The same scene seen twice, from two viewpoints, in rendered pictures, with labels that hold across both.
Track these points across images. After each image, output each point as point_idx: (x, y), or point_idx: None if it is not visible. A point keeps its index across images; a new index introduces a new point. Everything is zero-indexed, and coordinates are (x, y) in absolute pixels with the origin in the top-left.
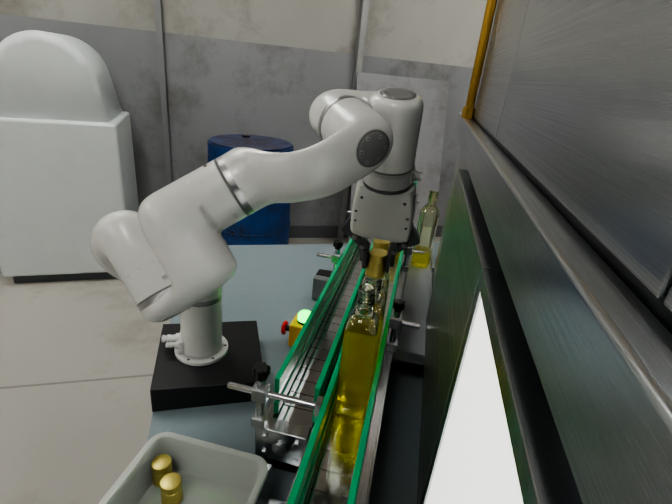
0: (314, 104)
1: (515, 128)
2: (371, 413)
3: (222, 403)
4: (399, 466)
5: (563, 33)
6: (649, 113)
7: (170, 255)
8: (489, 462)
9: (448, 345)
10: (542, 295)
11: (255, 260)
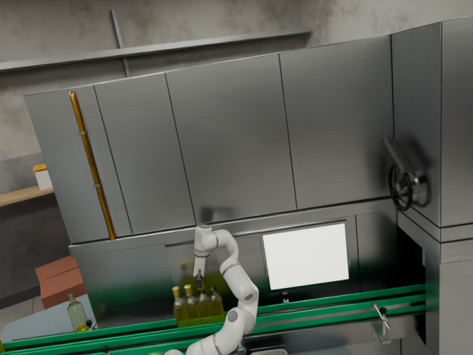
0: (210, 240)
1: (221, 215)
2: None
3: None
4: None
5: (238, 195)
6: (282, 198)
7: (256, 289)
8: (293, 239)
9: (248, 260)
10: (286, 219)
11: None
